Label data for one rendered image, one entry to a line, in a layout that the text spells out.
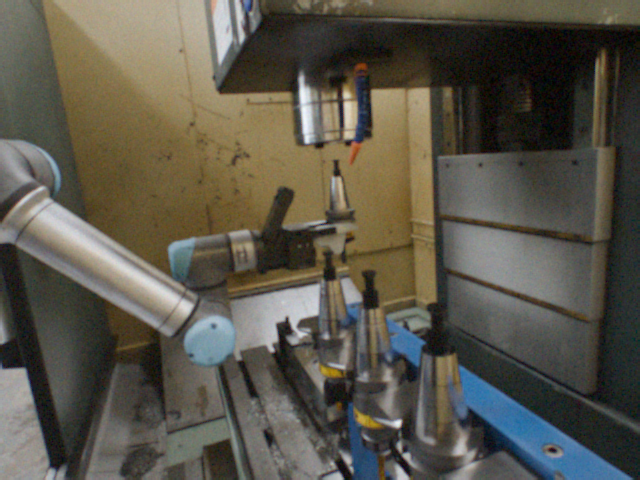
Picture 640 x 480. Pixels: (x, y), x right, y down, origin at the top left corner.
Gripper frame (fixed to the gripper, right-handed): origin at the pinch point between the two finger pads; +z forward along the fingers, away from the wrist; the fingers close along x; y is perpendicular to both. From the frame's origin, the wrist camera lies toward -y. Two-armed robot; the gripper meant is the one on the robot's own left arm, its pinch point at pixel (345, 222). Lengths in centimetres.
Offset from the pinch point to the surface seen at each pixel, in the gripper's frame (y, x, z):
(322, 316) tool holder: 5.5, 31.6, -17.9
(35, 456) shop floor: 129, -161, -125
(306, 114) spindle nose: -21.9, 4.0, -7.7
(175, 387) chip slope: 61, -65, -43
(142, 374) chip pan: 65, -90, -56
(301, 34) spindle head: -28.6, 27.6, -15.5
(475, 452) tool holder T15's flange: 8, 56, -15
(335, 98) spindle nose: -23.9, 7.5, -3.2
